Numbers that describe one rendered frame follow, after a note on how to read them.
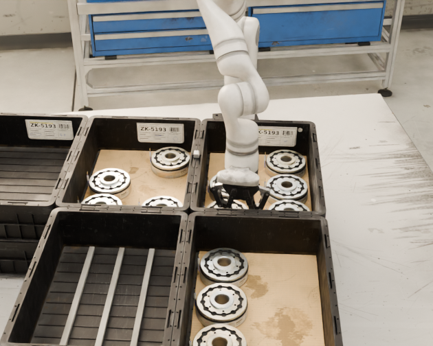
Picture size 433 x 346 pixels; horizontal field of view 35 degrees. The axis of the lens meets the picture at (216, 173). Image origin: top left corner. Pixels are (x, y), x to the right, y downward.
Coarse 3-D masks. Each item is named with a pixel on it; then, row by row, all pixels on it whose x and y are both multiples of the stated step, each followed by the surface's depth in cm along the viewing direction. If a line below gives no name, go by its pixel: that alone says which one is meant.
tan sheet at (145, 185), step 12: (108, 156) 186; (120, 156) 186; (132, 156) 186; (144, 156) 186; (96, 168) 181; (108, 168) 181; (120, 168) 181; (132, 168) 181; (144, 168) 181; (132, 180) 177; (144, 180) 177; (156, 180) 177; (168, 180) 177; (180, 180) 177; (132, 192) 173; (144, 192) 173; (156, 192) 173; (168, 192) 173; (180, 192) 173; (132, 204) 169
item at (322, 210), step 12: (204, 120) 182; (216, 120) 182; (252, 120) 182; (264, 120) 182; (276, 120) 182; (288, 120) 182; (204, 132) 177; (312, 132) 177; (312, 144) 173; (192, 192) 156; (192, 204) 153; (324, 204) 153; (324, 216) 151
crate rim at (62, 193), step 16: (80, 144) 172; (192, 144) 172; (192, 160) 169; (192, 176) 161; (64, 192) 156; (112, 208) 151; (128, 208) 151; (144, 208) 151; (160, 208) 151; (176, 208) 151
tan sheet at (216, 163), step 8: (216, 160) 185; (224, 160) 185; (208, 168) 181; (216, 168) 181; (224, 168) 181; (264, 168) 181; (208, 176) 178; (264, 176) 178; (304, 176) 178; (208, 200) 170; (256, 200) 170; (248, 208) 168; (264, 208) 168
